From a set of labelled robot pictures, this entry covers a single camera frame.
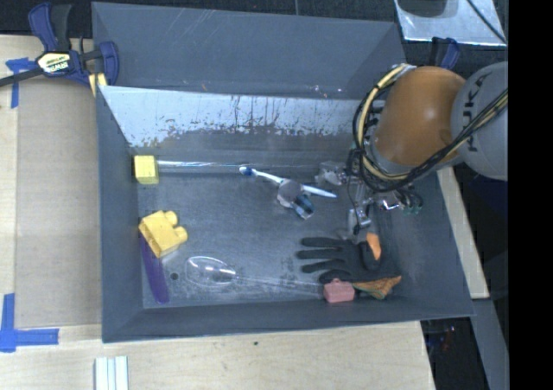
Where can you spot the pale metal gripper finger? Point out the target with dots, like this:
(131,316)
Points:
(332,174)
(362,219)

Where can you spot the black and orange glove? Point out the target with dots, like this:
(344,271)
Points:
(350,256)

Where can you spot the blue and white toothbrush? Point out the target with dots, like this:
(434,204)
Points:
(268,177)

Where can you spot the small pink block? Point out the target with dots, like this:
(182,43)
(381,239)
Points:
(339,292)

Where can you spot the clear plastic rod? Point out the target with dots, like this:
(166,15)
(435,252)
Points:
(194,164)

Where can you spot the grey metal bin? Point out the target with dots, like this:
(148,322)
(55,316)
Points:
(242,55)

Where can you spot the clear plastic spoon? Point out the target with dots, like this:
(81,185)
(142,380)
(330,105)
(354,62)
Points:
(211,271)

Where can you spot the yellow toy brick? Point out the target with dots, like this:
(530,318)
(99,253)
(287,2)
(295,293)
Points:
(160,232)

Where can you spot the small yellow cube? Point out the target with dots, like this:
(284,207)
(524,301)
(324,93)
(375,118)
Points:
(145,169)

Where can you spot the purple flat stick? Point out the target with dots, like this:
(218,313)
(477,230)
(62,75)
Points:
(156,280)

